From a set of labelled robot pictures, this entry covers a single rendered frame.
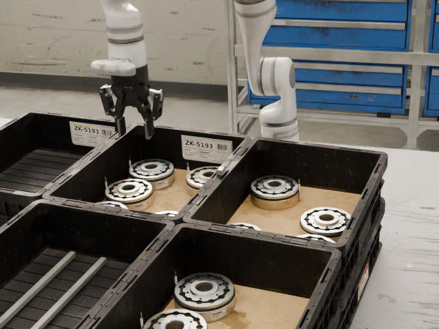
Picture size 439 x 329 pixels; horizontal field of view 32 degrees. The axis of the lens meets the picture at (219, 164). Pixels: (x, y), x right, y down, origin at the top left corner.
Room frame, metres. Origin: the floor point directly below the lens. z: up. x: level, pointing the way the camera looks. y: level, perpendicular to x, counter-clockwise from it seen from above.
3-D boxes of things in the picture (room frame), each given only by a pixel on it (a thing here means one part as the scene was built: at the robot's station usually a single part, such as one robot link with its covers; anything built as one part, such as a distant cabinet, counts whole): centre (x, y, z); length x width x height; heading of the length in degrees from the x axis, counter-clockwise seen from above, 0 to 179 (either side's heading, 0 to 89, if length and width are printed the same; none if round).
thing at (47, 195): (1.42, 0.14, 0.92); 0.40 x 0.30 x 0.02; 157
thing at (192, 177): (1.50, 0.02, 0.86); 0.10 x 0.10 x 0.01
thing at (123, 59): (1.42, 0.18, 1.18); 0.11 x 0.09 x 0.06; 158
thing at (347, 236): (1.30, -0.14, 0.92); 0.40 x 0.30 x 0.02; 157
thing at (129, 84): (1.44, 0.17, 1.11); 0.08 x 0.08 x 0.09
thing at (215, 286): (1.07, 0.04, 0.86); 0.05 x 0.05 x 0.01
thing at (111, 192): (1.45, 0.20, 0.86); 0.10 x 0.10 x 0.01
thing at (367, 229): (1.30, -0.14, 0.87); 0.40 x 0.30 x 0.11; 157
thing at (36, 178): (1.54, 0.41, 0.87); 0.40 x 0.30 x 0.11; 157
